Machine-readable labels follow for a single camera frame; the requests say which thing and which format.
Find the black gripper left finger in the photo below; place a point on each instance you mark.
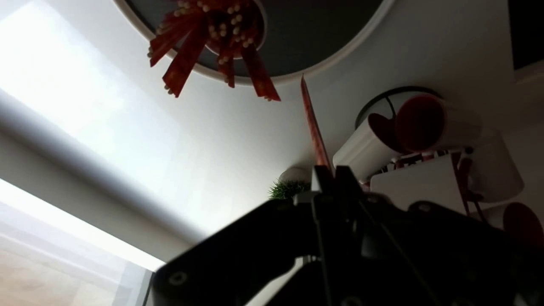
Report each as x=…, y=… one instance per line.
x=236, y=261

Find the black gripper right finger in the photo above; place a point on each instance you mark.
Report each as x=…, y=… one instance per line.
x=456, y=260

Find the orange chopstick packet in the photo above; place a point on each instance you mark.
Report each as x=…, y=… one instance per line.
x=318, y=144

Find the white box on rack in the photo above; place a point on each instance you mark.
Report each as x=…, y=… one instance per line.
x=429, y=180

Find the small green plant pot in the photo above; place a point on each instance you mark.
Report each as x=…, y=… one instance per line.
x=291, y=182

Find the white red mug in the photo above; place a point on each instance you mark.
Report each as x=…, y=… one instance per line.
x=425, y=122

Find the round grey turntable tray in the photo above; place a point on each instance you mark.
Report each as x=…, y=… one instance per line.
x=301, y=35

